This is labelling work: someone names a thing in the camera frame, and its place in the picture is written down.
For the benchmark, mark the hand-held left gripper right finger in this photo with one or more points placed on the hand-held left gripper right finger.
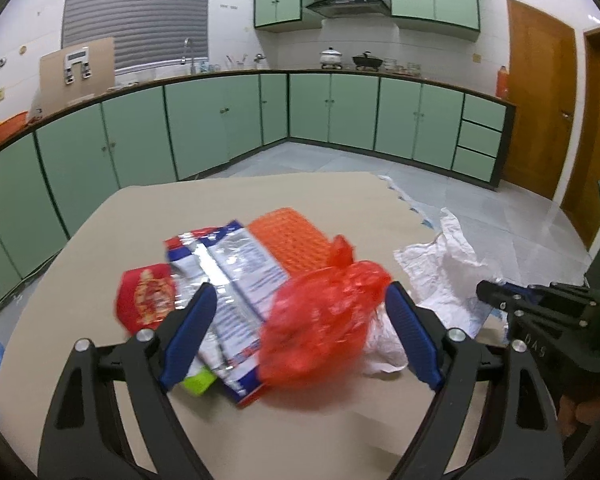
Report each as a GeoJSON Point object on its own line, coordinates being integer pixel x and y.
{"type": "Point", "coordinates": [412, 332]}

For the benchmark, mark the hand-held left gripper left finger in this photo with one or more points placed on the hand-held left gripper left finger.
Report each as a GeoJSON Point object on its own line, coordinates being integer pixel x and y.
{"type": "Point", "coordinates": [190, 330]}

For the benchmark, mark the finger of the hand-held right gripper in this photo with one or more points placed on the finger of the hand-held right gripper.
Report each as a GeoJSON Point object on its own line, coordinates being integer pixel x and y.
{"type": "Point", "coordinates": [500, 300]}
{"type": "Point", "coordinates": [560, 297]}

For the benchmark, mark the red packet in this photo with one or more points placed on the red packet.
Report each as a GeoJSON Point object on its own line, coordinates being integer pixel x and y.
{"type": "Point", "coordinates": [145, 295]}

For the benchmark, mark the white paper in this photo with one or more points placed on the white paper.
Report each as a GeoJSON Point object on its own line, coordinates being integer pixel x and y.
{"type": "Point", "coordinates": [440, 270]}

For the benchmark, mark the silver blue foil bag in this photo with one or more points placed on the silver blue foil bag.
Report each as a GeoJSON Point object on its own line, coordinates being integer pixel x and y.
{"type": "Point", "coordinates": [240, 285]}

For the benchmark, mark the red plastic bag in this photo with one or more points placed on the red plastic bag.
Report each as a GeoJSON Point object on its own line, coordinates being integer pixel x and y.
{"type": "Point", "coordinates": [320, 320]}

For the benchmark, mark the orange mesh pad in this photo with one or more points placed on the orange mesh pad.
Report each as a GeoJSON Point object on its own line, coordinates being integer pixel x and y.
{"type": "Point", "coordinates": [290, 240]}

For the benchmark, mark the person's right hand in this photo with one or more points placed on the person's right hand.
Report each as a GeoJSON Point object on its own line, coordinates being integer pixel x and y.
{"type": "Point", "coordinates": [587, 410]}

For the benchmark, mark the floral undercloth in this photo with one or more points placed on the floral undercloth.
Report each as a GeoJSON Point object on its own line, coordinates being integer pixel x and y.
{"type": "Point", "coordinates": [405, 200]}

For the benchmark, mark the green base cabinets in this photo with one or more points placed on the green base cabinets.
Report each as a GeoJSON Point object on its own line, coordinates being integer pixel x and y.
{"type": "Point", "coordinates": [205, 125]}

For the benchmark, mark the orange thermos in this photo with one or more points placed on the orange thermos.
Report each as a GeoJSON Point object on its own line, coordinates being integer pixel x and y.
{"type": "Point", "coordinates": [503, 84]}

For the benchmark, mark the glass jars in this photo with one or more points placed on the glass jars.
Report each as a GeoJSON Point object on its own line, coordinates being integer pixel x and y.
{"type": "Point", "coordinates": [402, 67]}

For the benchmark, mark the utensil holder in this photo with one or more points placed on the utensil holder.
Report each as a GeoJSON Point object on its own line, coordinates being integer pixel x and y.
{"type": "Point", "coordinates": [235, 64]}

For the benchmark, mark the orange basket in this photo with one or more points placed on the orange basket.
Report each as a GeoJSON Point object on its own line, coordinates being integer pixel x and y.
{"type": "Point", "coordinates": [10, 129]}

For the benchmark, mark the black wok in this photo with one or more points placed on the black wok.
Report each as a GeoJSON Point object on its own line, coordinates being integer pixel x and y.
{"type": "Point", "coordinates": [367, 61]}

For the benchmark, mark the metal faucet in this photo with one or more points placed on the metal faucet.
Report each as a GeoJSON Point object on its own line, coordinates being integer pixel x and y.
{"type": "Point", "coordinates": [189, 55]}

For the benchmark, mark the cardboard board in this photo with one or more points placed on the cardboard board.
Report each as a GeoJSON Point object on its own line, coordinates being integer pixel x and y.
{"type": "Point", "coordinates": [52, 80]}

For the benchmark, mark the white cooking pot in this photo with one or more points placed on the white cooking pot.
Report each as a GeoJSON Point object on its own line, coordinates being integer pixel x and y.
{"type": "Point", "coordinates": [331, 57]}

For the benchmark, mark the grey window blind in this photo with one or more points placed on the grey window blind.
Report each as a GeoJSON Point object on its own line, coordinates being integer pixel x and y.
{"type": "Point", "coordinates": [130, 10]}

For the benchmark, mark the range hood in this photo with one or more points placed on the range hood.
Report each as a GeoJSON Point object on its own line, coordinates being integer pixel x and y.
{"type": "Point", "coordinates": [347, 6]}

